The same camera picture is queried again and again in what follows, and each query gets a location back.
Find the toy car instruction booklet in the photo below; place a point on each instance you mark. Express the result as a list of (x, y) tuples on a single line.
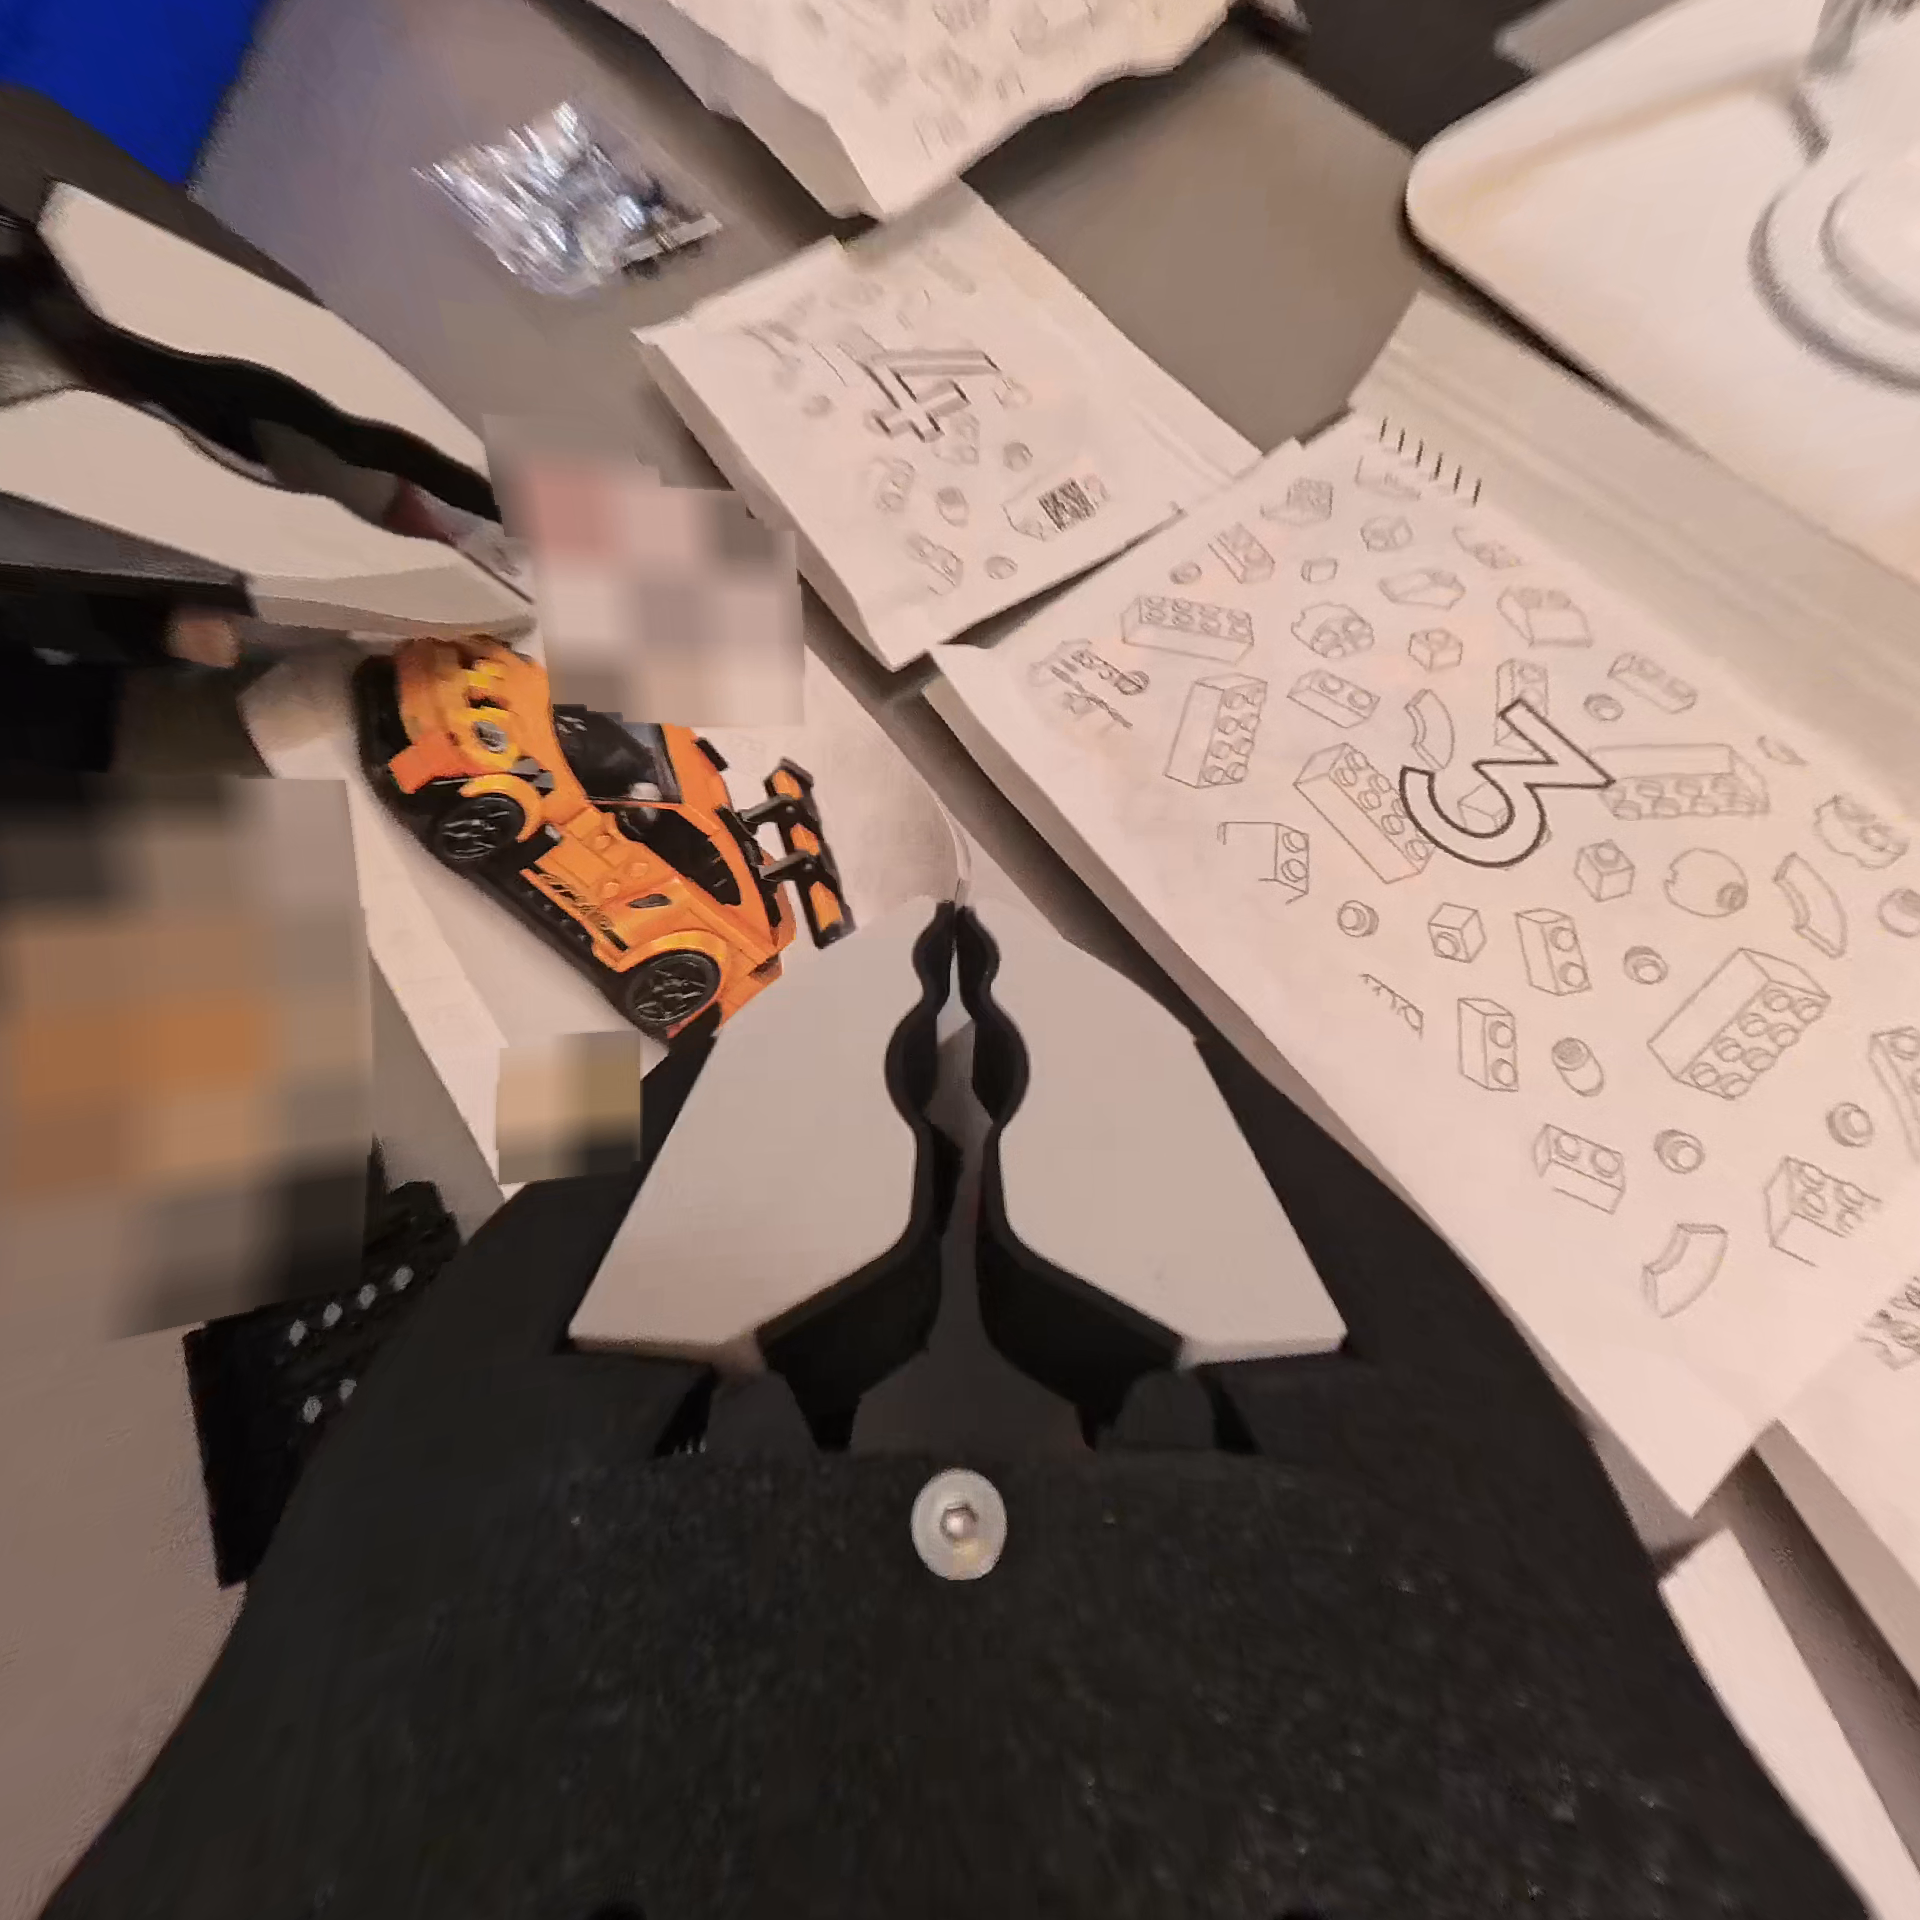
[(603, 841)]

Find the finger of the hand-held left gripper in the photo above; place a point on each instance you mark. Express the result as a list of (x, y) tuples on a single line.
[(224, 538), (224, 316)]

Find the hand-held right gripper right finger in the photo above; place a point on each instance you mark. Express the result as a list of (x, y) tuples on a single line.
[(1158, 1202)]

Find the black desk mat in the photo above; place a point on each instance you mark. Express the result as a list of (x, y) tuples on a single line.
[(1378, 48)]

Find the short blue storage bin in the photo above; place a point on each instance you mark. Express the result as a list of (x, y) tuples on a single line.
[(120, 77)]

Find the white book stand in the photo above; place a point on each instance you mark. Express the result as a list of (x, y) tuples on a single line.
[(1619, 226)]

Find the small clear plastic parts bag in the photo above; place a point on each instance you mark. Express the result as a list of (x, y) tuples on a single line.
[(569, 196)]

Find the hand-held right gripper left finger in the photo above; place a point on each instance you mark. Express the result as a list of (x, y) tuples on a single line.
[(766, 1202)]

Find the black LEGO chassis piece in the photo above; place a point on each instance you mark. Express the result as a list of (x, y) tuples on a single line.
[(300, 1379)]

